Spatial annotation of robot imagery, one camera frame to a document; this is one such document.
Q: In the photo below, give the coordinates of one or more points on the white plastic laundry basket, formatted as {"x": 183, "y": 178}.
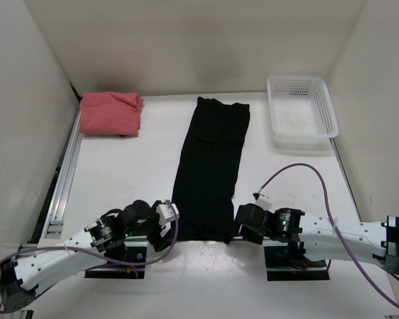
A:
{"x": 301, "y": 110}

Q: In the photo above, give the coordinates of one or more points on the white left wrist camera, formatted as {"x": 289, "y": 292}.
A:
{"x": 168, "y": 212}

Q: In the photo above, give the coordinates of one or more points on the aluminium left frame profile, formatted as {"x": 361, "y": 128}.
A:
{"x": 49, "y": 223}

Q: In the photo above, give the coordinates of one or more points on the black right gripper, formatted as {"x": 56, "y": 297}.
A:
{"x": 247, "y": 236}

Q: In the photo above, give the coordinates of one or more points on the black t shirt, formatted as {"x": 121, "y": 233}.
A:
{"x": 208, "y": 170}

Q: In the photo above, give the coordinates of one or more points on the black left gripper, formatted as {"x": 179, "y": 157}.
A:
{"x": 159, "y": 242}

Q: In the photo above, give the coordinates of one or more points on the pink t shirt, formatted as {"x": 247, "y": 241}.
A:
{"x": 110, "y": 113}

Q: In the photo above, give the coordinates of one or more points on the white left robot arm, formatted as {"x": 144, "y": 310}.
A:
{"x": 108, "y": 241}

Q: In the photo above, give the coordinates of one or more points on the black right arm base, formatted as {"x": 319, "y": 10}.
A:
{"x": 286, "y": 263}

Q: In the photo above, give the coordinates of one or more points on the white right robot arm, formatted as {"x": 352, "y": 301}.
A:
{"x": 302, "y": 237}

